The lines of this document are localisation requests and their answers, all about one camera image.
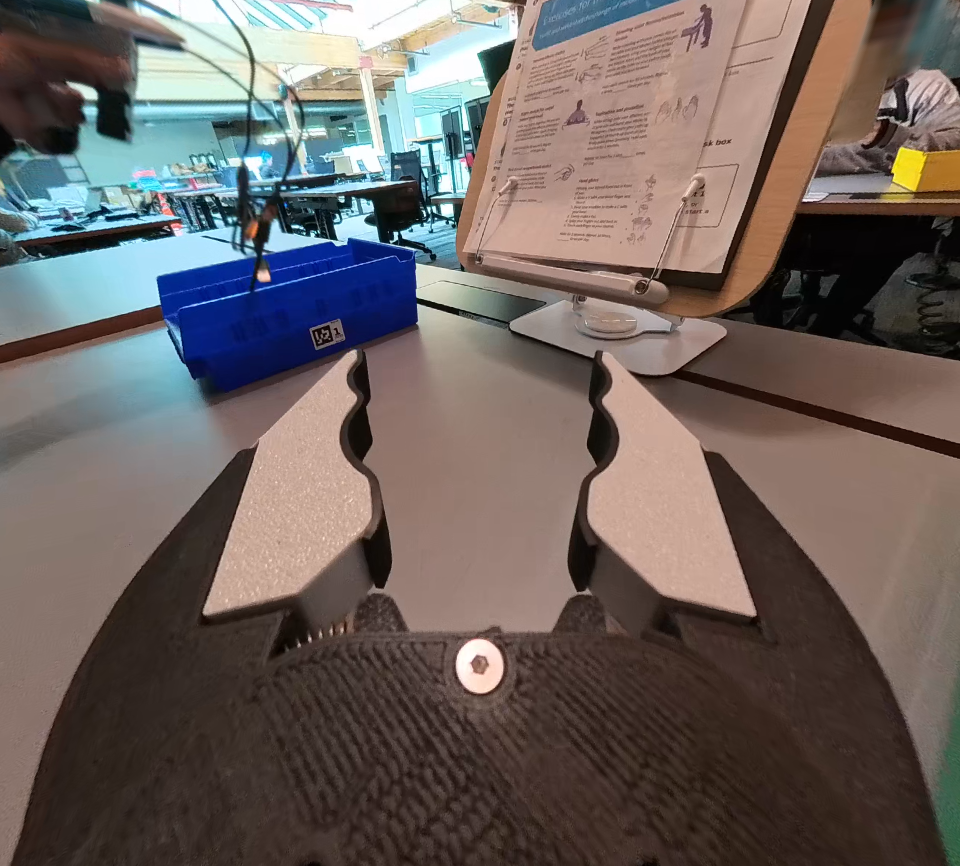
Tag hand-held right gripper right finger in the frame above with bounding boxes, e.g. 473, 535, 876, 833
568, 351, 759, 641

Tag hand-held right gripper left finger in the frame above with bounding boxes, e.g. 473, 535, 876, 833
201, 348, 394, 641

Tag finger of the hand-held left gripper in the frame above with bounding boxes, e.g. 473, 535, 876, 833
88, 2, 187, 51

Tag blue plastic bin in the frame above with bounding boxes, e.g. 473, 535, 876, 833
156, 237, 420, 395

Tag thick black hub cable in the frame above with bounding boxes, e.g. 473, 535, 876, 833
146, 0, 260, 256

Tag thin black usb cable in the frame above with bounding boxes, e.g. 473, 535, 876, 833
180, 41, 305, 293

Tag wooden document stand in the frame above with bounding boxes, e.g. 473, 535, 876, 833
456, 0, 876, 378

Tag long wooden office desk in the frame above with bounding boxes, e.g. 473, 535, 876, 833
217, 179, 421, 245

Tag black office chair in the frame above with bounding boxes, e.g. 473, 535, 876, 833
388, 149, 438, 261

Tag printed instruction sheets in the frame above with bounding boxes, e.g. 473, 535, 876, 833
463, 0, 796, 275

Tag yellow plastic bin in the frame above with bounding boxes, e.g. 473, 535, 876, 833
891, 146, 960, 194

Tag black desk cable cover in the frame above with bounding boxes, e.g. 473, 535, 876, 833
416, 281, 549, 323

